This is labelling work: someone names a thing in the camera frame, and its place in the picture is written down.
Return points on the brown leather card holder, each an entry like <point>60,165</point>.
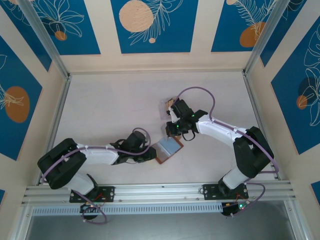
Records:
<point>172,150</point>

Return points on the clear acrylic card stand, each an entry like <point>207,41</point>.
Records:
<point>163,110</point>

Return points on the white orange credit card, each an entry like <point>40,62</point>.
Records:
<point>170,101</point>

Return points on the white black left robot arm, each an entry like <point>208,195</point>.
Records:
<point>97,155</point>

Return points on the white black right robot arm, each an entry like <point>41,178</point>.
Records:
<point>217,130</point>

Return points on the grey metal lower panel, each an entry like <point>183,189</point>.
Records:
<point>160,227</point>

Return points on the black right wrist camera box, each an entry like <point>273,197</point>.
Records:
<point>181,108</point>

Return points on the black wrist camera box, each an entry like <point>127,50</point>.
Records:
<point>181,108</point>
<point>136,140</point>

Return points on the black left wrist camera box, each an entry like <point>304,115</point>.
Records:
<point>136,140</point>

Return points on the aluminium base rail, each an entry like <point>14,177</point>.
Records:
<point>160,192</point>

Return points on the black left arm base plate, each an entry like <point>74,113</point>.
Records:
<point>110,193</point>

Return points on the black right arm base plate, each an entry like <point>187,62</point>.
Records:
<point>208,191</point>

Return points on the aluminium side rail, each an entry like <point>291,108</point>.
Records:
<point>55,125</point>
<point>258,112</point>

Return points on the blue floral wall panel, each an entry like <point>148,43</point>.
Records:
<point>20,75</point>
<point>87,30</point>
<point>175,30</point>
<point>27,30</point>
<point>283,20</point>
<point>287,100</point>
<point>225,25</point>

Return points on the aluminium frame post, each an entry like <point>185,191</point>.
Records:
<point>45,37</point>
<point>262,37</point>

